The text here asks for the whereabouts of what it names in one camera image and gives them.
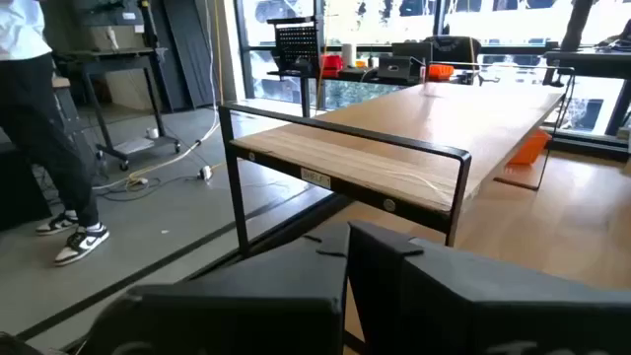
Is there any red container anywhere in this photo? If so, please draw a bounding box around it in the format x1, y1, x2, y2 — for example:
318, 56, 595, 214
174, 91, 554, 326
319, 53, 345, 79

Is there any dark grey leaning panel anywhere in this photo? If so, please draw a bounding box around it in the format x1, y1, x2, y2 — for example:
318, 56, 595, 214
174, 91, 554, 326
162, 0, 221, 112

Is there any wooden shelf black metal frame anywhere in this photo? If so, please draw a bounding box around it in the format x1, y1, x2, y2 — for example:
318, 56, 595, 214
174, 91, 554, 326
218, 61, 577, 257

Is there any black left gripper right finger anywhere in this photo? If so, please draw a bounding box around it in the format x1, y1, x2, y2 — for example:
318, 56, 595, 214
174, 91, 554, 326
347, 220, 631, 355

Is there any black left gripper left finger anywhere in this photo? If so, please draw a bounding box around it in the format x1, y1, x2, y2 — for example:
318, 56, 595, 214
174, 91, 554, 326
78, 226, 350, 355

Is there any black standing desk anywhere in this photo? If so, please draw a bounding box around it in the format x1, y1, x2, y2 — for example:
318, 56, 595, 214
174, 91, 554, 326
541, 46, 631, 138

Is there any white roll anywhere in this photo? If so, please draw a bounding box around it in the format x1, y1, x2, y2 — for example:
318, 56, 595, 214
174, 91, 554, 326
340, 42, 358, 69

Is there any person's shoe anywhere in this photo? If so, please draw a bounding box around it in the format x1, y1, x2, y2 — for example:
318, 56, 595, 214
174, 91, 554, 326
35, 211, 80, 237
52, 224, 110, 267

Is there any orange plastic basket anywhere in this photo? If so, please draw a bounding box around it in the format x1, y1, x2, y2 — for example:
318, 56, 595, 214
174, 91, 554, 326
507, 128, 552, 167

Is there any small orange container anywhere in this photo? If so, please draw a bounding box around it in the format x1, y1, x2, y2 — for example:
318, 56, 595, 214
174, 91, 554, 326
426, 63, 456, 83

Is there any white floor cable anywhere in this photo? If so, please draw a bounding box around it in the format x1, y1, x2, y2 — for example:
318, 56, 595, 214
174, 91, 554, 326
92, 0, 222, 191

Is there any yellow floor cable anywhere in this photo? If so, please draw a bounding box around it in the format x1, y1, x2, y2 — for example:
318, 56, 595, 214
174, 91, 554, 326
125, 162, 228, 191

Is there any person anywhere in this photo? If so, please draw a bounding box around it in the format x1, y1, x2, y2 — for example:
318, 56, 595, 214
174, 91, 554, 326
0, 0, 110, 267

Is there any black office chair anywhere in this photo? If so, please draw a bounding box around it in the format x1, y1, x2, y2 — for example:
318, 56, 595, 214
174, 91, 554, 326
423, 35, 483, 68

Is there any black rolling stand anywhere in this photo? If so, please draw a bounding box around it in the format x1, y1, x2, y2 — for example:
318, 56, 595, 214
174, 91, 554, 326
63, 46, 182, 173

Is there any black box device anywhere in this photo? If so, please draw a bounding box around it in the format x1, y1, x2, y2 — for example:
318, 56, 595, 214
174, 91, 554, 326
377, 54, 426, 86

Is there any black mesh basket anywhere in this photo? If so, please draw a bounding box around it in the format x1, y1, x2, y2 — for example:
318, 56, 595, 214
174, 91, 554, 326
265, 15, 326, 79

